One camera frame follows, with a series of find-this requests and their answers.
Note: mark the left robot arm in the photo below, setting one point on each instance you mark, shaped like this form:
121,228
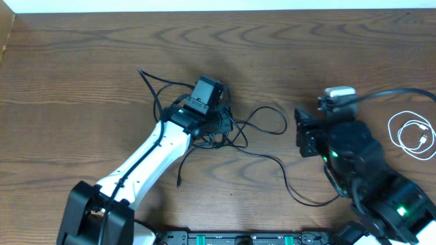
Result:
105,212

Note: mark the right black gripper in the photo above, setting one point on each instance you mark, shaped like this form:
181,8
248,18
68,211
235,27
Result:
308,133

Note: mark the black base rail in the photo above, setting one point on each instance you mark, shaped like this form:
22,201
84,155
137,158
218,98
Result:
238,238

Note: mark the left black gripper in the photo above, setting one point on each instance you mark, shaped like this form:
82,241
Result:
222,122

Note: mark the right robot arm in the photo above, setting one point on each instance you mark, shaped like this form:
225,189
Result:
390,207

